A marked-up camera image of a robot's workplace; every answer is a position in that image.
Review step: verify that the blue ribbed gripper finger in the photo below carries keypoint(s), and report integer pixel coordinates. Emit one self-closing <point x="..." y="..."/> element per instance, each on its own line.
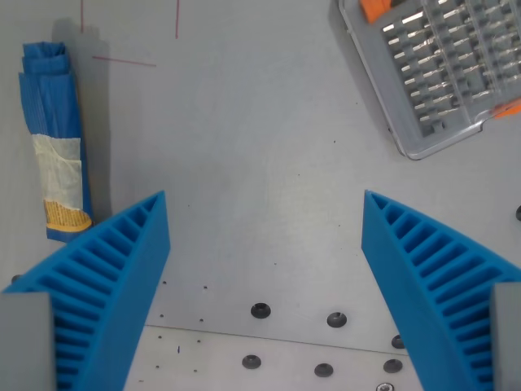
<point x="395" y="260"/>
<point x="134" y="260"/>

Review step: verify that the black countersunk table screw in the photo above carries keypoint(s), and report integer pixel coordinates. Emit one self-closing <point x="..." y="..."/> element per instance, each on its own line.
<point x="397" y="341"/>
<point x="336" y="319"/>
<point x="16" y="279"/>
<point x="392" y="365"/>
<point x="251" y="361"/>
<point x="518" y="213"/>

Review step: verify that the clear plastic bit set case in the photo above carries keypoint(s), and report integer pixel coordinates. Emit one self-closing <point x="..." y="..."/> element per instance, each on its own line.
<point x="407" y="102"/>

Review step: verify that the folded blue bag with tape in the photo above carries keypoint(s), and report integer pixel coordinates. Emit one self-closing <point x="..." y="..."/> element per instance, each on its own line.
<point x="53" y="106"/>

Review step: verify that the orange case latch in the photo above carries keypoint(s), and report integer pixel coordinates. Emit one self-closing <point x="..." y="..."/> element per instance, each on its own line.
<point x="506" y="109"/>

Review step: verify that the silver table screw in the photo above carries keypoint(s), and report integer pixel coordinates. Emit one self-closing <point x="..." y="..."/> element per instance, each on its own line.
<point x="384" y="387"/>

